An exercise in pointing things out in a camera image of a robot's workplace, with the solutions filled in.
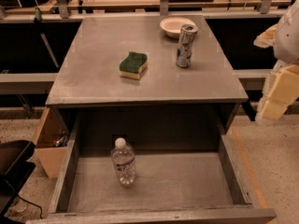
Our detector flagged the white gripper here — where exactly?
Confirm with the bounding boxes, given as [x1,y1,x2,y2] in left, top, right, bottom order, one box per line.
[253,24,299,120]

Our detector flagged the clear plastic water bottle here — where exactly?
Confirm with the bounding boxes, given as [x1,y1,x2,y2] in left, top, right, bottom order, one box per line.
[111,137,136,187]

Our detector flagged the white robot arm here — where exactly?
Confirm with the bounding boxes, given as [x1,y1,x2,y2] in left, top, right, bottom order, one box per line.
[253,0,299,123]

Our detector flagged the grey counter cabinet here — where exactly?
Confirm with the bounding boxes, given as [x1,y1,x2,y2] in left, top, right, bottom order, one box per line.
[47,15,247,150]

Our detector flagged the open grey top drawer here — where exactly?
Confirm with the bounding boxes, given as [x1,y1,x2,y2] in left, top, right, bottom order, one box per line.
[27,113,276,224]

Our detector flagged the silver aluminium can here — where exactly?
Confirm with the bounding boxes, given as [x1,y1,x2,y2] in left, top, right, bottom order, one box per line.
[176,24,198,68]

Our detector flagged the white paper bowl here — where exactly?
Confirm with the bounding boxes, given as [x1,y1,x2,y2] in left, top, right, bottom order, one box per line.
[160,17,194,38]

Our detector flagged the green and yellow sponge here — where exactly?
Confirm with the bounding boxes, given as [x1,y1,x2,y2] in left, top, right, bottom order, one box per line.
[119,51,148,80]

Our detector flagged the wooden box on floor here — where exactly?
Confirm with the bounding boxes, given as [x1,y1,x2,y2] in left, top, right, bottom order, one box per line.
[32,108,66,178]

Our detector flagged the black bin on floor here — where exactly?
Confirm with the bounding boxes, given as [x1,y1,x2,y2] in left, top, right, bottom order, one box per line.
[0,140,36,215]

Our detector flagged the black cable on floor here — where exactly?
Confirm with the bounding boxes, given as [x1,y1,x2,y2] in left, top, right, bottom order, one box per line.
[16,194,43,220]

